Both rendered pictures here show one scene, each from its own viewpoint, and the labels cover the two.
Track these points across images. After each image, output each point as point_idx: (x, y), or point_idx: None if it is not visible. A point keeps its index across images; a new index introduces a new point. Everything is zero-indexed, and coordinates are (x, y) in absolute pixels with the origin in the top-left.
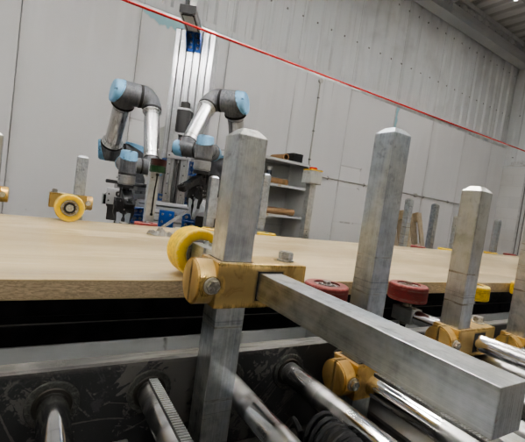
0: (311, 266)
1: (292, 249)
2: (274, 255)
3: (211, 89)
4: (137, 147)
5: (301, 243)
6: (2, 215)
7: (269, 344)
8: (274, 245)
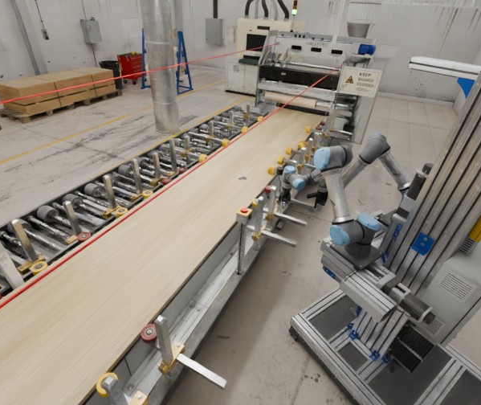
0: (192, 180)
1: (209, 194)
2: (205, 182)
3: (474, 157)
4: (404, 194)
5: (217, 211)
6: (277, 166)
7: (186, 166)
8: (218, 196)
